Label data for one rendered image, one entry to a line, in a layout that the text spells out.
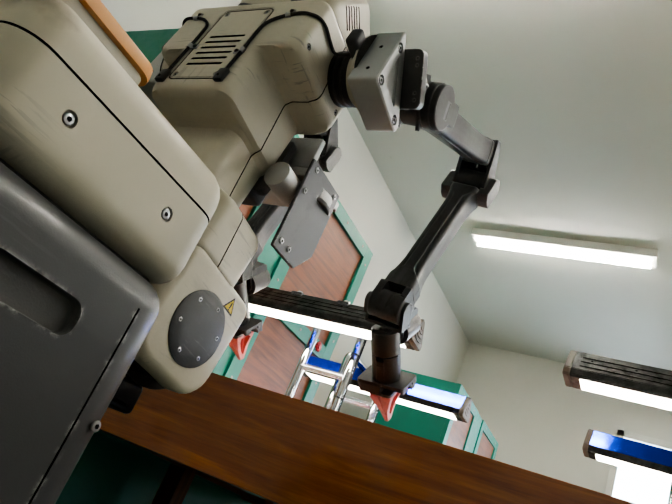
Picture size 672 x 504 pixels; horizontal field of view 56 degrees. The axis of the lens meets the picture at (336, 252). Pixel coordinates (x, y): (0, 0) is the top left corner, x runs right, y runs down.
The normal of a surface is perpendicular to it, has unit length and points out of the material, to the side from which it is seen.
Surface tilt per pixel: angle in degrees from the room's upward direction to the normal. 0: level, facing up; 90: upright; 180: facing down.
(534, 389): 90
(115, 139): 90
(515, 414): 90
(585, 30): 180
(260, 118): 90
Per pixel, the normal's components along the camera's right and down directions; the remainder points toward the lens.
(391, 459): -0.37, -0.52
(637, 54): -0.37, 0.84
